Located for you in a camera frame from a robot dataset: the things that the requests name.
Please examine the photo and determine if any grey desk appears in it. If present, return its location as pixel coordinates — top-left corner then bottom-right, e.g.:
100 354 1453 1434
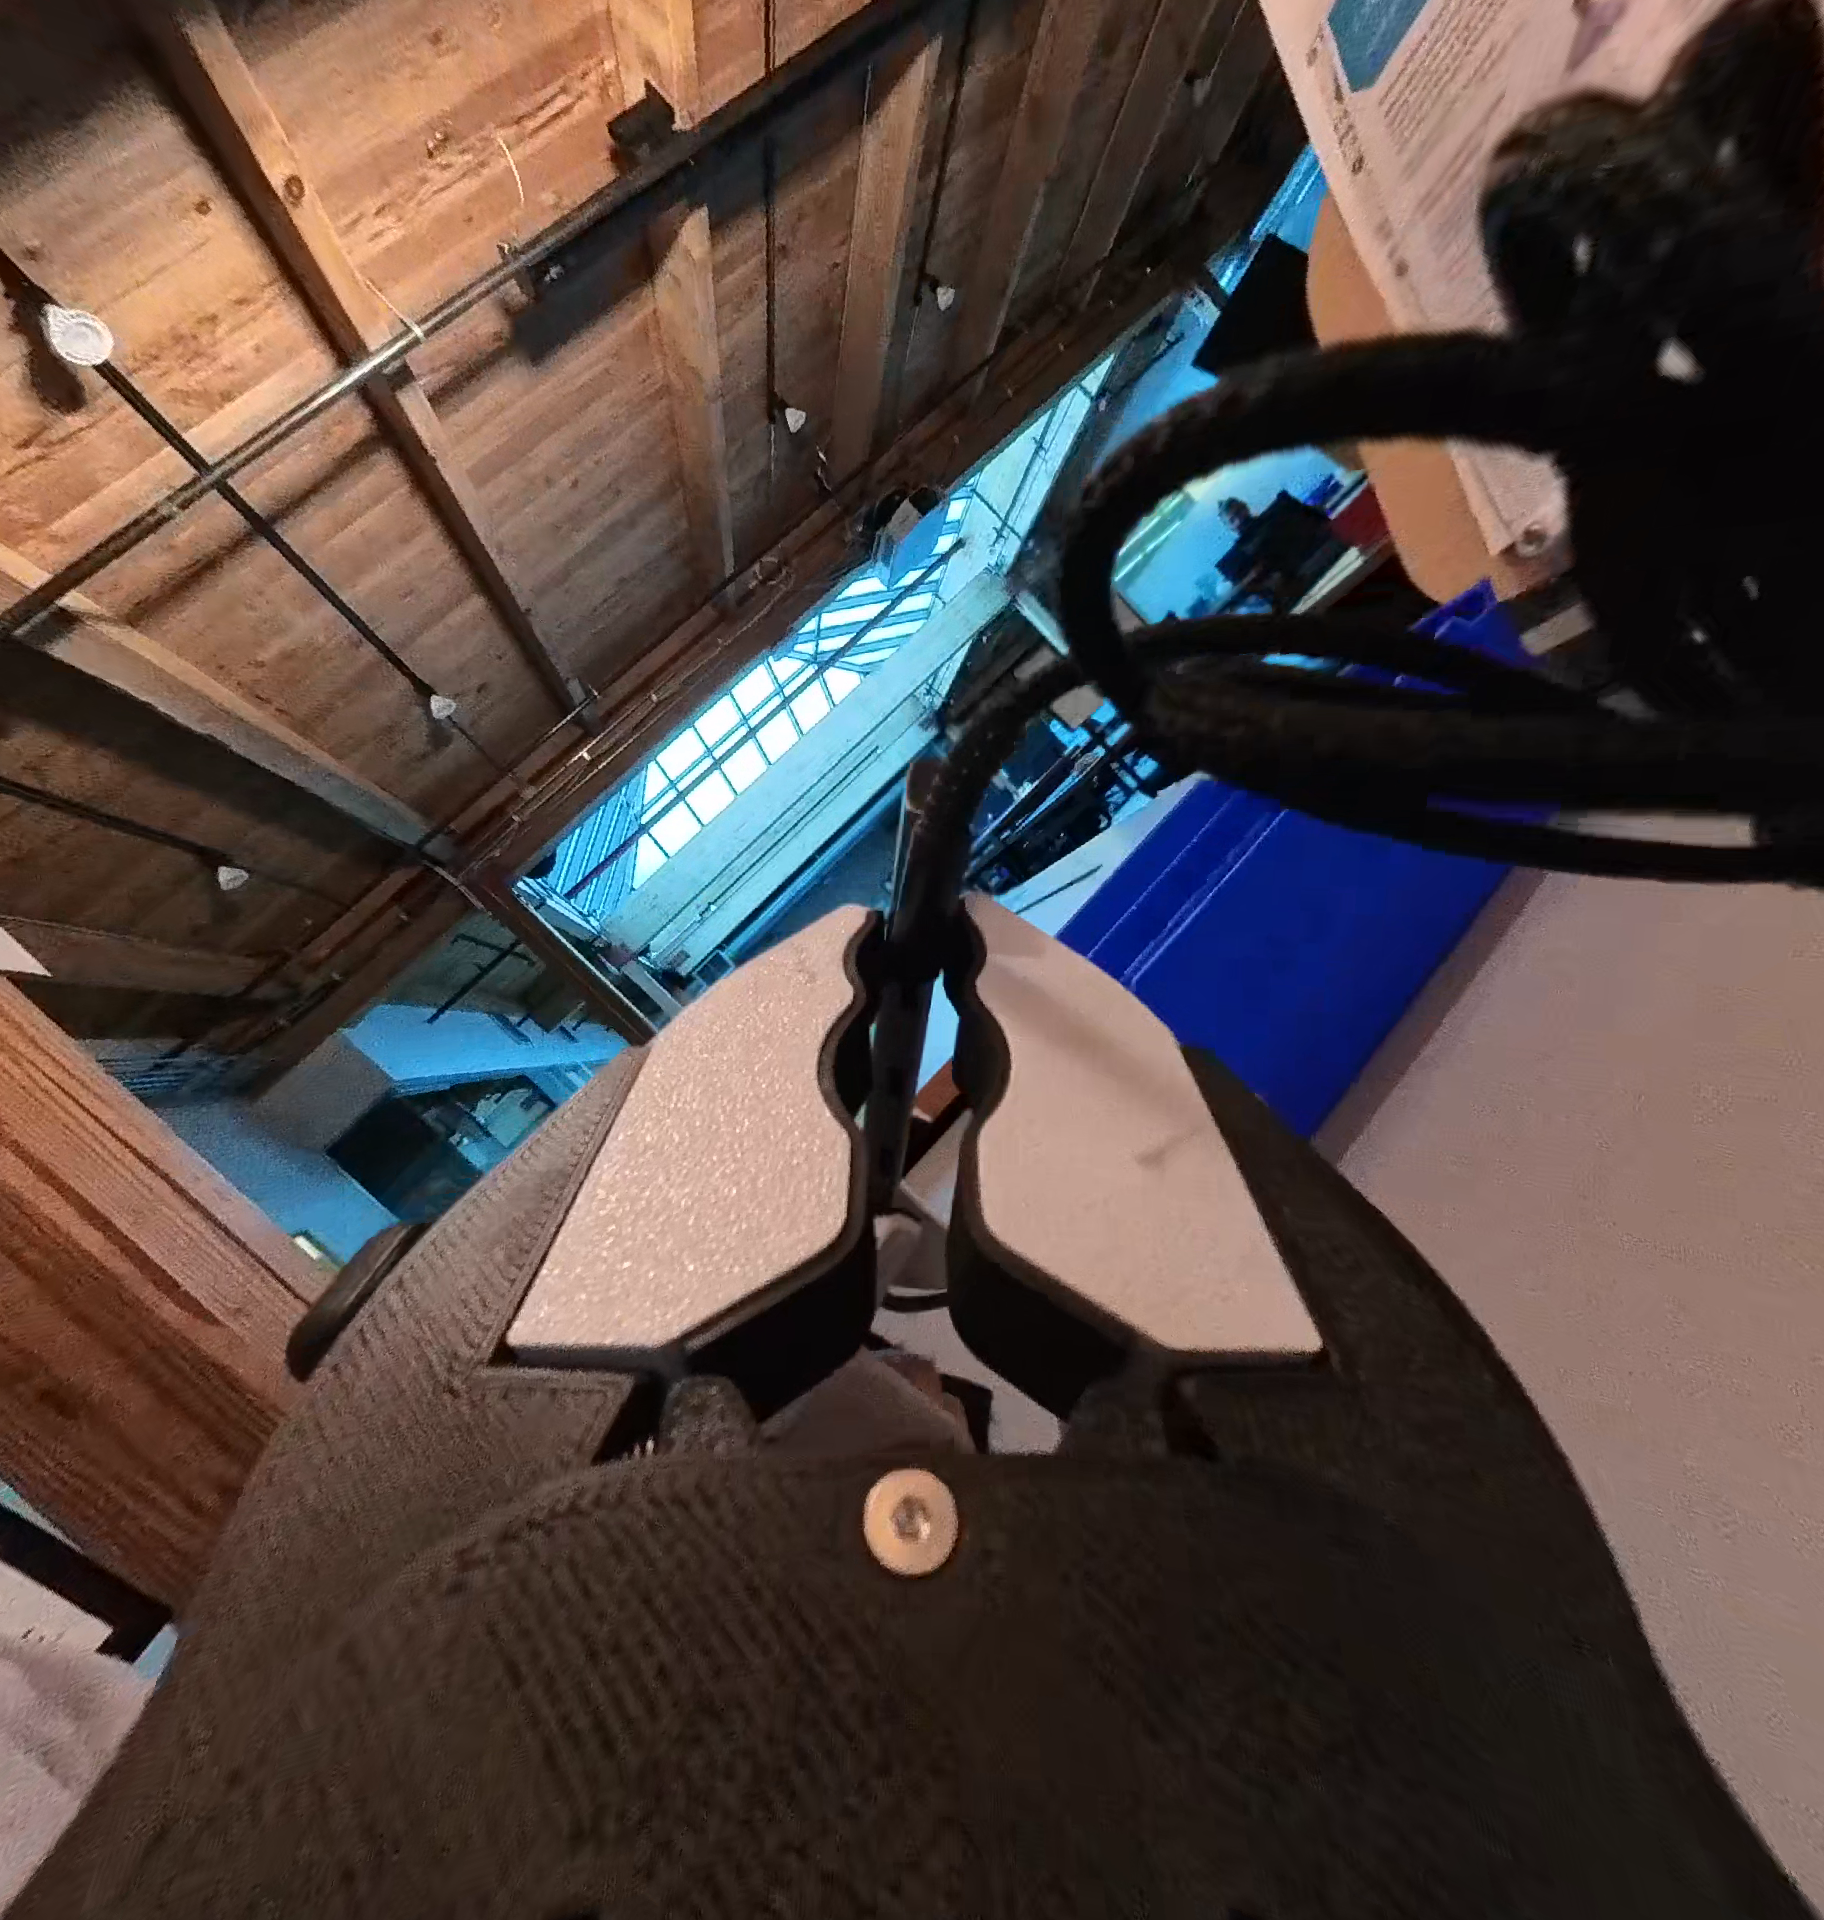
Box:
912 854 1824 1920

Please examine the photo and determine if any metal ceiling pipe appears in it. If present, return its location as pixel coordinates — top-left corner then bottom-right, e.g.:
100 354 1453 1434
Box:
0 0 1003 662

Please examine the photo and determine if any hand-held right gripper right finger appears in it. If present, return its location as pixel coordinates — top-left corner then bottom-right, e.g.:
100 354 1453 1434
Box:
942 898 1330 1419

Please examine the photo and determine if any person's grey hoodie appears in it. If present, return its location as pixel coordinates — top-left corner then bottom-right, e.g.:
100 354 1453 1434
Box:
0 1625 156 1920

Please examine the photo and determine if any wooden post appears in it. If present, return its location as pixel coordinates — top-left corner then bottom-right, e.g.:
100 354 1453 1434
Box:
0 960 333 1608

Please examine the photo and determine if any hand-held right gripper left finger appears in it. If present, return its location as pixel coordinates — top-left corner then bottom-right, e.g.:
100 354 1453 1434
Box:
503 903 880 1419

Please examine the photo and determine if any blue plastic bin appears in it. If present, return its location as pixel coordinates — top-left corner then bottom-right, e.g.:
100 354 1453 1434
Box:
1058 577 1557 1141

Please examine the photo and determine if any laminated illustrated sheet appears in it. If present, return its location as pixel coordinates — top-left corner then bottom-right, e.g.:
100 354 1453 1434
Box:
1256 0 1824 558

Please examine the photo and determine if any black usb cable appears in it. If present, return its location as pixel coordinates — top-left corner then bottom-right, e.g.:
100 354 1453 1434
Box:
859 0 1824 1224

